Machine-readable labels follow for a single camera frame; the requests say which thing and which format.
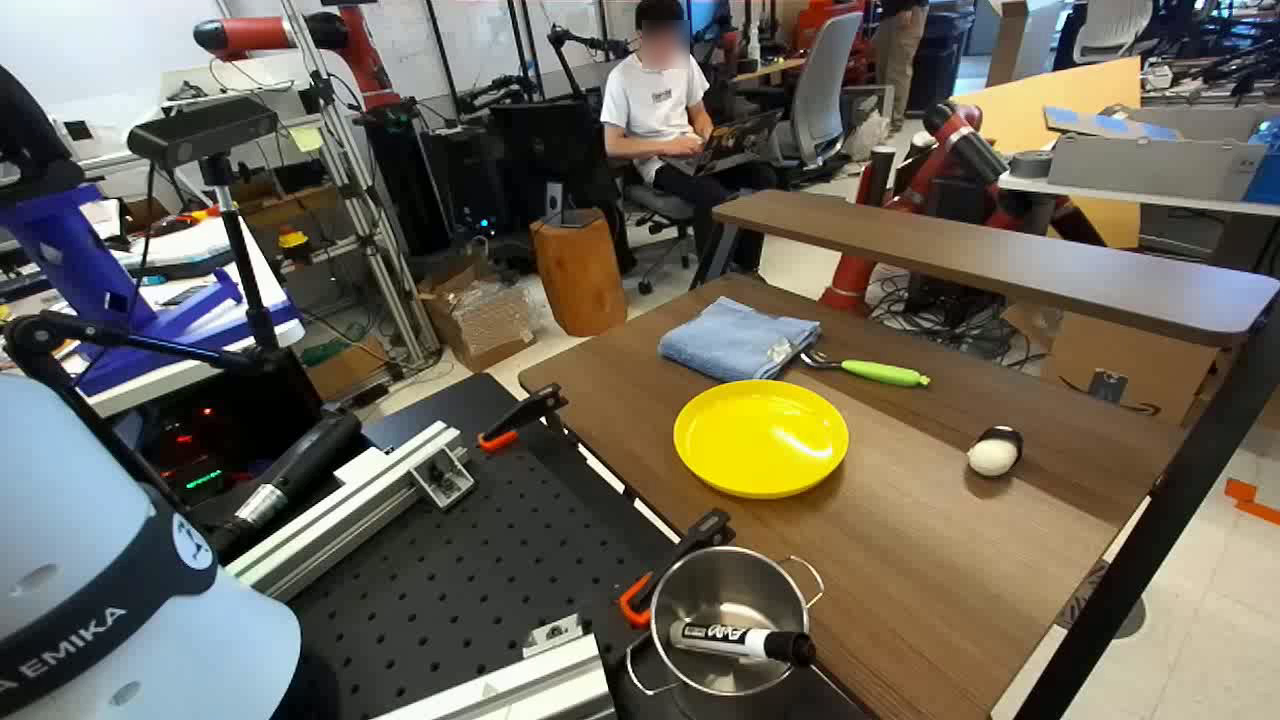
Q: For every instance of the red robot arm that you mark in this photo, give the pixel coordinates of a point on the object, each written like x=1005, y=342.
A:
x=287, y=34

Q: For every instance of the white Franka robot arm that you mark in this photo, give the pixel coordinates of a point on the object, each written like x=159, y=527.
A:
x=81, y=584

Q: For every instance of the tan plywood panel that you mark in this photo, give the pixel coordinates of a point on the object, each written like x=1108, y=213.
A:
x=1052, y=102

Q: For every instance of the blue plastic container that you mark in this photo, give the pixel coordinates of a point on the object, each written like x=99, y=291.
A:
x=1264, y=163

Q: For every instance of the black and white ball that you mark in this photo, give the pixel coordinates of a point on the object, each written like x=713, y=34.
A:
x=993, y=454

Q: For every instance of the aluminium extrusion rail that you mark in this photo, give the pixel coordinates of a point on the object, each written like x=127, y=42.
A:
x=520, y=683
x=352, y=506

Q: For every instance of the metal pot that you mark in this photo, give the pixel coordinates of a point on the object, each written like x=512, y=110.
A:
x=726, y=607

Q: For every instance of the white desk top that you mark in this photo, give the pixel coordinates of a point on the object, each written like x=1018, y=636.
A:
x=1134, y=199

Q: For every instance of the blue and white machine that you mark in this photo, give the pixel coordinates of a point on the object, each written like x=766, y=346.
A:
x=94, y=273

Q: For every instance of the black and white marker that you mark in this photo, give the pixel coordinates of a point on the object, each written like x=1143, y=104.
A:
x=741, y=642

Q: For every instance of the grey office chair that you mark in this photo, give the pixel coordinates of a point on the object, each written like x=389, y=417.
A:
x=823, y=85

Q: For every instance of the black table frame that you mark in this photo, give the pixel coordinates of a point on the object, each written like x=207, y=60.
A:
x=1147, y=535

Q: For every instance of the metal truss rack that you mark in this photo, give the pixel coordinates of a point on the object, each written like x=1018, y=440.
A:
x=363, y=186

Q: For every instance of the black office chair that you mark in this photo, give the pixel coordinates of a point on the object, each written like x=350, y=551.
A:
x=660, y=213

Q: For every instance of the brown wooden shelf board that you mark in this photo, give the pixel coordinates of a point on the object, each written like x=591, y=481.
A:
x=1014, y=262

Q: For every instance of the cardboard box with black label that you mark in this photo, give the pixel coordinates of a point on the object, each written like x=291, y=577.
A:
x=1125, y=364

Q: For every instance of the black silver-tipped cylinder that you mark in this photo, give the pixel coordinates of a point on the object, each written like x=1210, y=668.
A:
x=291, y=474

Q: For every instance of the black camera on stand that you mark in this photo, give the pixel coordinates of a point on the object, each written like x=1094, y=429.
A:
x=201, y=128

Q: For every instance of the black perforated board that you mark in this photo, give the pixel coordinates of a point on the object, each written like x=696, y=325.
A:
x=481, y=572

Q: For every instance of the orange floor tape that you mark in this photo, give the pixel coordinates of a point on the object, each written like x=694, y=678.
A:
x=1246, y=501

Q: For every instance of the yellow plate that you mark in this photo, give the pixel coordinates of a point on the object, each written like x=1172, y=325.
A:
x=762, y=438

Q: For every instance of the blue towel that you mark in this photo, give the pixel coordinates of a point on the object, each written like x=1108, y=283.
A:
x=736, y=337

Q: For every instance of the seated person in white shirt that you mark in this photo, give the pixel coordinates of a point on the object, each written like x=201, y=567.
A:
x=657, y=104

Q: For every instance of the open cardboard box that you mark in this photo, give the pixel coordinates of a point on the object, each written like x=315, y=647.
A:
x=481, y=318

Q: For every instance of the red robot with black parts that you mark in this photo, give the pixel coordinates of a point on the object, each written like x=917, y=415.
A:
x=941, y=165

